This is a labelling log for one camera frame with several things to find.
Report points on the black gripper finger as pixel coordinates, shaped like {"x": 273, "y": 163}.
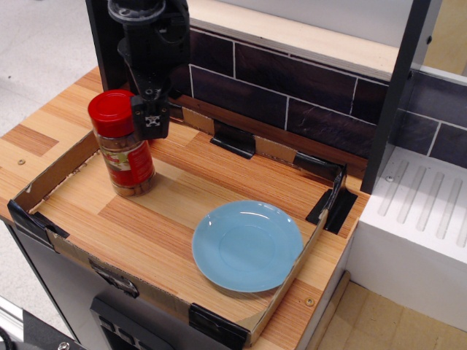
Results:
{"x": 150, "y": 118}

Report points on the light blue ceramic plate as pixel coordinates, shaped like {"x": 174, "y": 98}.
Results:
{"x": 246, "y": 246}

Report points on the red-capped basil spice bottle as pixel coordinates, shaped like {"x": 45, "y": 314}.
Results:
{"x": 128, "y": 160}

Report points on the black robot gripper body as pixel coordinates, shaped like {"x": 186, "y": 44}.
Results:
{"x": 153, "y": 50}

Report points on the brown cardboard fence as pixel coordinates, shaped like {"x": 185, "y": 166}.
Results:
{"x": 89, "y": 245}

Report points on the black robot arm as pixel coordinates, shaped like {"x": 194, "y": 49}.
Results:
{"x": 145, "y": 11}

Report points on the dark grey shelf post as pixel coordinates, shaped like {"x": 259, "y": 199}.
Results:
{"x": 411, "y": 54}

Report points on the white ribbed drainer board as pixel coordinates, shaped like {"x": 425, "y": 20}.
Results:
{"x": 410, "y": 242}

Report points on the black control panel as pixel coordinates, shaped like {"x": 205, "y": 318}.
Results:
{"x": 122, "y": 332}

